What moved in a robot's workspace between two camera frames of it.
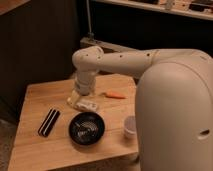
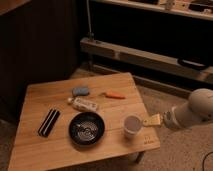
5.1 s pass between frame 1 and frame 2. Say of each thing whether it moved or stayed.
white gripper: moved
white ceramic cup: stayed
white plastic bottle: stayed
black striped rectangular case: stayed
